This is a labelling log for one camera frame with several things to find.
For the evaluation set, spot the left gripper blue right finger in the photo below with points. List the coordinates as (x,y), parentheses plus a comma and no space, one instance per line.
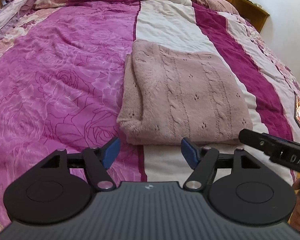
(202,161)

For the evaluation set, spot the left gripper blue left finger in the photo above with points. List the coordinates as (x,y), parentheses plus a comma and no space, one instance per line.
(98,161)

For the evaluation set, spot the pink knitted sweater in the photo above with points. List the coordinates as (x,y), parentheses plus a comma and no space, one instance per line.
(169,95)

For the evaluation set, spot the person's right hand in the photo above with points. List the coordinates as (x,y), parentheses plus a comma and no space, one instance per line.
(295,217)

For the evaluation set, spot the magenta white patchwork quilt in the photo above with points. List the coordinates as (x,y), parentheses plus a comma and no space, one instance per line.
(62,71)

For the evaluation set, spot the lilac floral pillow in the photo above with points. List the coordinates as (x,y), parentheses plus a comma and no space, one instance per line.
(12,12)

